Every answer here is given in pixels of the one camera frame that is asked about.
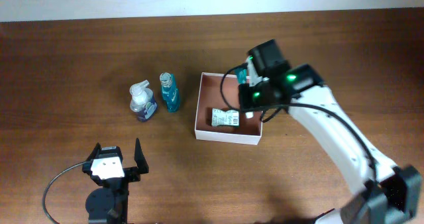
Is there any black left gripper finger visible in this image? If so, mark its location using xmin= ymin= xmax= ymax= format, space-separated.
xmin=134 ymin=138 xmax=149 ymax=174
xmin=86 ymin=143 xmax=101 ymax=161

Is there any green white soap packet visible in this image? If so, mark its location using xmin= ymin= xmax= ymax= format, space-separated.
xmin=211 ymin=108 xmax=240 ymax=127

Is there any pink cardboard box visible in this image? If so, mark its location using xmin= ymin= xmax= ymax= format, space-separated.
xmin=194 ymin=72 xmax=262 ymax=145

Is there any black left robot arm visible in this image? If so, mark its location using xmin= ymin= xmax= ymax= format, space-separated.
xmin=82 ymin=139 xmax=149 ymax=224

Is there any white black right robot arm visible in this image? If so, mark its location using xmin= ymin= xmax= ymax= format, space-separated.
xmin=238 ymin=40 xmax=422 ymax=224

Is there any clear hand soap pump bottle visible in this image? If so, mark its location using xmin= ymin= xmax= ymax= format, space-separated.
xmin=129 ymin=80 xmax=158 ymax=122

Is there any teal mouthwash bottle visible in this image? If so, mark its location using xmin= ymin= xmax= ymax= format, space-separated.
xmin=160 ymin=72 xmax=180 ymax=113

